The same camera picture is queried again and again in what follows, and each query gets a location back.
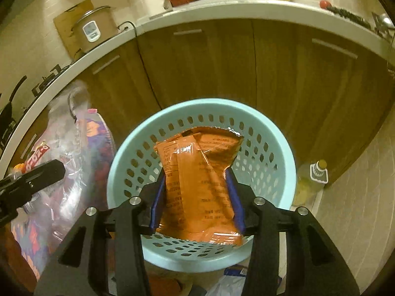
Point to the red tomato on counter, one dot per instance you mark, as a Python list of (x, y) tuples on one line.
[(324, 4)]

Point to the oil bottle on floor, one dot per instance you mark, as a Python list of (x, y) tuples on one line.
[(311, 178)]

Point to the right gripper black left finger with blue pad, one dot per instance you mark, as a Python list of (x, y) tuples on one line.
[(79, 265)]

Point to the clear plastic bottle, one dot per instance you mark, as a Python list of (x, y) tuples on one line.
[(60, 157)]

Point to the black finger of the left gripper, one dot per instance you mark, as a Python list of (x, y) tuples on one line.
[(15, 193)]

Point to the light blue perforated basket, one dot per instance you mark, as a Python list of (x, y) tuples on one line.
[(264, 162)]

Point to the wooden kitchen cabinets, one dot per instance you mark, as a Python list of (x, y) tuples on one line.
[(328, 95)]

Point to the black frying pan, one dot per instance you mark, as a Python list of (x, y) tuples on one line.
[(6, 118)]

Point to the beige rice cooker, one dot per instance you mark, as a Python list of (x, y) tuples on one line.
[(95, 27)]

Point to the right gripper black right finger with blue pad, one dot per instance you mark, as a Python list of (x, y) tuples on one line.
[(314, 264)]

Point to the gas stove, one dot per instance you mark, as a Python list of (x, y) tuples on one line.
[(46, 81)]

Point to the wooden cutting board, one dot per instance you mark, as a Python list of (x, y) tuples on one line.
[(64, 23)]

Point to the large orange snack bag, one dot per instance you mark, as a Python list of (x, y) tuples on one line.
[(198, 206)]

